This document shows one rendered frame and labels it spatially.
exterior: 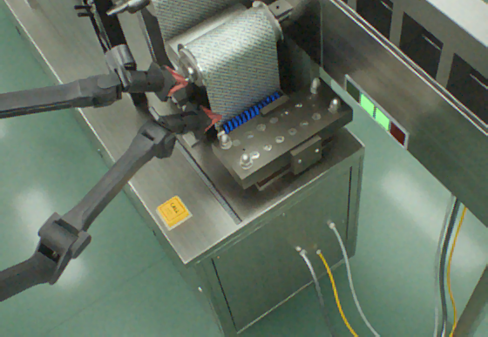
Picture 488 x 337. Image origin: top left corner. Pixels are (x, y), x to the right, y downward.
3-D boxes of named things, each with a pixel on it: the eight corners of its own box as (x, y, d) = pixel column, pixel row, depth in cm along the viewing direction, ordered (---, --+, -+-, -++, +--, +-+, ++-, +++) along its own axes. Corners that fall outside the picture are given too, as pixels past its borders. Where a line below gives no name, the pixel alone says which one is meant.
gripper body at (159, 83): (167, 103, 174) (145, 103, 169) (148, 79, 179) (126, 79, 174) (177, 83, 171) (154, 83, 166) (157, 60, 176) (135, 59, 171)
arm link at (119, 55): (101, 107, 169) (99, 90, 161) (86, 71, 173) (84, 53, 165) (145, 92, 172) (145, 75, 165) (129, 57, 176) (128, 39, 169)
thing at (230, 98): (215, 129, 197) (206, 90, 181) (279, 90, 202) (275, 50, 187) (216, 130, 197) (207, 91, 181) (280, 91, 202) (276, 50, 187)
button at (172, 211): (158, 211, 197) (156, 207, 195) (178, 198, 198) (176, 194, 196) (169, 227, 193) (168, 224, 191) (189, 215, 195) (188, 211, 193)
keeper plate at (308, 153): (291, 171, 198) (289, 151, 189) (317, 154, 201) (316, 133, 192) (295, 177, 197) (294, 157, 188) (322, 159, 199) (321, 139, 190)
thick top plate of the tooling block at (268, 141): (214, 153, 198) (211, 142, 193) (320, 89, 207) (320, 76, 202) (244, 190, 189) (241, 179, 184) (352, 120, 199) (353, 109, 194)
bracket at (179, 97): (181, 138, 211) (162, 77, 185) (199, 128, 212) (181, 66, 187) (190, 148, 208) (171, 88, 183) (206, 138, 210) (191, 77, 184)
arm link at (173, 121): (167, 124, 177) (157, 111, 180) (161, 144, 181) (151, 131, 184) (188, 120, 181) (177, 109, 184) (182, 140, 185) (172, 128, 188)
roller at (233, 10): (168, 62, 201) (160, 34, 191) (237, 23, 207) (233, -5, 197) (188, 85, 194) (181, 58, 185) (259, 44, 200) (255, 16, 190)
